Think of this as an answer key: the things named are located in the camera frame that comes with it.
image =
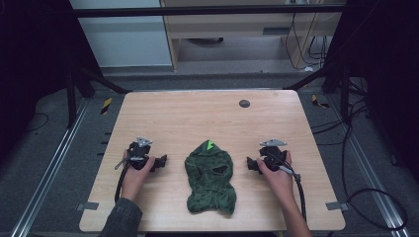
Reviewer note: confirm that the white cabinet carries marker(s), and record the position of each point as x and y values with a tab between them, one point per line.
125	39

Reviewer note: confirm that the black horizontal frame bar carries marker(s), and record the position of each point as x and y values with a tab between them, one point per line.
197	11

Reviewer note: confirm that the grey tape piece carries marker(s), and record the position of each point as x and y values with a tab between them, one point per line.
336	206
87	206

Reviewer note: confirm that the person's left hand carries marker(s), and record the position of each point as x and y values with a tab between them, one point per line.
133	181

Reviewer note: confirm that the grey round table grommet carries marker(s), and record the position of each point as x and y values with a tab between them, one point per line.
244	103

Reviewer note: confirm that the light wooden desk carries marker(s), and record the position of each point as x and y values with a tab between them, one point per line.
230	28

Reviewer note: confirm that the black metal stand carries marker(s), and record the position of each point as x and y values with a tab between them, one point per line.
342	89
74	95

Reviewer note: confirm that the black curtain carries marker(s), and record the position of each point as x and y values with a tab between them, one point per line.
33	65
388	75

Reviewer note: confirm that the yellow black striped tape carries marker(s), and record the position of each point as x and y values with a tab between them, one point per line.
106	105
318	102

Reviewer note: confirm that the green hooded pet garment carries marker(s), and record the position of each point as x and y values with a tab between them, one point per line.
209	181

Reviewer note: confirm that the metal floor rail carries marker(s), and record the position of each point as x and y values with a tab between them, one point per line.
49	171
369	164

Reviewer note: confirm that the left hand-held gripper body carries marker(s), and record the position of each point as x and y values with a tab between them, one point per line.
140	153

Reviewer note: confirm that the person's right hand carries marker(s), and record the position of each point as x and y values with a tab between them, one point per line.
280	184

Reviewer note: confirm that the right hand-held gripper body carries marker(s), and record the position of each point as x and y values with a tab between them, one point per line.
271	154

